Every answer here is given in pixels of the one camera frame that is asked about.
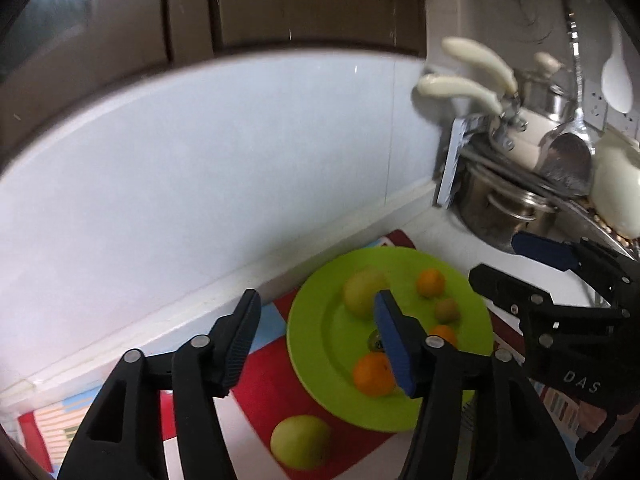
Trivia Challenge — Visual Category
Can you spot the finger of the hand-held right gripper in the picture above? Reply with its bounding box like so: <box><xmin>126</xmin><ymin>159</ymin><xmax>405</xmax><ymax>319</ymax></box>
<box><xmin>511</xmin><ymin>231</ymin><xmax>640</xmax><ymax>306</ymax></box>
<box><xmin>468</xmin><ymin>263</ymin><xmax>556</xmax><ymax>321</ymax></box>

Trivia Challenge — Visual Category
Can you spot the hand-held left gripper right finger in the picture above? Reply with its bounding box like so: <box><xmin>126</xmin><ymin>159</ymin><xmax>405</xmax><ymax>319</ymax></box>
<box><xmin>374</xmin><ymin>289</ymin><xmax>578</xmax><ymax>480</ymax></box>

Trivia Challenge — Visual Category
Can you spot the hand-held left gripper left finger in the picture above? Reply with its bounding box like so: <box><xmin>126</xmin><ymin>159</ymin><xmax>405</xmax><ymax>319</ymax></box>
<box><xmin>57</xmin><ymin>288</ymin><xmax>262</xmax><ymax>480</ymax></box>

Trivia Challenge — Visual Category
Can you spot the orange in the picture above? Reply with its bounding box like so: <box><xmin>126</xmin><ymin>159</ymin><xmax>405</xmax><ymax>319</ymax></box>
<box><xmin>429</xmin><ymin>324</ymin><xmax>458</xmax><ymax>348</ymax></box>
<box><xmin>416</xmin><ymin>268</ymin><xmax>446</xmax><ymax>299</ymax></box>
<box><xmin>353</xmin><ymin>352</ymin><xmax>398</xmax><ymax>397</ymax></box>

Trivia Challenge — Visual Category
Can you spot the brown kiwi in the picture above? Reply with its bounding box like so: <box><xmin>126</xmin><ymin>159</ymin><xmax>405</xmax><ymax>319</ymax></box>
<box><xmin>435</xmin><ymin>297</ymin><xmax>461</xmax><ymax>324</ymax></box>

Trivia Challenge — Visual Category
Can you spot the green plate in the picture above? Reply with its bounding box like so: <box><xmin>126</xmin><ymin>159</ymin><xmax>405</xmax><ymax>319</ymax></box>
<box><xmin>286</xmin><ymin>246</ymin><xmax>496</xmax><ymax>432</ymax></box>

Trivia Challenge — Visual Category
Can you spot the green apple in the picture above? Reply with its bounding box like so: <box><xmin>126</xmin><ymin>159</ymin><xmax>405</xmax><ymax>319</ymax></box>
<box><xmin>270</xmin><ymin>415</ymin><xmax>332</xmax><ymax>471</ymax></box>

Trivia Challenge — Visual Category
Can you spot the colourful patchwork mat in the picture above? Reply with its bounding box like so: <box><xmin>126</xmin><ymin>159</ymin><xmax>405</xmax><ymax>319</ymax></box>
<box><xmin>15</xmin><ymin>230</ymin><xmax>601</xmax><ymax>480</ymax></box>

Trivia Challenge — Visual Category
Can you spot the large steel pot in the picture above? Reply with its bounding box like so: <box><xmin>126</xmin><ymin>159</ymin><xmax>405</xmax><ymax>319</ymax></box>
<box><xmin>457</xmin><ymin>165</ymin><xmax>558</xmax><ymax>251</ymax></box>

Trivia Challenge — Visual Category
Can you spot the white ceramic pot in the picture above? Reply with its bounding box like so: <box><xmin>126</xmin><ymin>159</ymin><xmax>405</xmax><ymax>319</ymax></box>
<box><xmin>592</xmin><ymin>132</ymin><xmax>640</xmax><ymax>238</ymax></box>

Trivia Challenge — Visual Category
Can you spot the steel ladle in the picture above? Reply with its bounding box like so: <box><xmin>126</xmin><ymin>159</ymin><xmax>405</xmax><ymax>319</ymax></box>
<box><xmin>535</xmin><ymin>0</ymin><xmax>596</xmax><ymax>196</ymax></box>

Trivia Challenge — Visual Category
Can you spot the white pot shelf rack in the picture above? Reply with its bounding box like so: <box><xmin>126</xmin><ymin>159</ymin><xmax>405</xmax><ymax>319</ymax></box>
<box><xmin>434</xmin><ymin>114</ymin><xmax>640</xmax><ymax>261</ymax></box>

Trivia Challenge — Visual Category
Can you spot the steel pot with lid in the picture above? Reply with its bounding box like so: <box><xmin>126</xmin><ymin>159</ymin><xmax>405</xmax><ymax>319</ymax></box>
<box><xmin>520</xmin><ymin>52</ymin><xmax>580</xmax><ymax>121</ymax></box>

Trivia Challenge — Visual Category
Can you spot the white rice paddle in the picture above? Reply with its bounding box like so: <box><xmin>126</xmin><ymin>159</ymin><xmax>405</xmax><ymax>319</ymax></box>
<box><xmin>600</xmin><ymin>20</ymin><xmax>638</xmax><ymax>113</ymax></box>

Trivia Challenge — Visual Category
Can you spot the white wall power outlet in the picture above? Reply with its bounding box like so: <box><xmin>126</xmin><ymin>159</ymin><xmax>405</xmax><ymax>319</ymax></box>
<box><xmin>582</xmin><ymin>77</ymin><xmax>640</xmax><ymax>136</ymax></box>

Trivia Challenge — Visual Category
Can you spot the dark brown window frame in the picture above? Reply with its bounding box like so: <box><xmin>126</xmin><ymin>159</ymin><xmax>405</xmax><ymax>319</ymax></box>
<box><xmin>0</xmin><ymin>0</ymin><xmax>436</xmax><ymax>161</ymax></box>

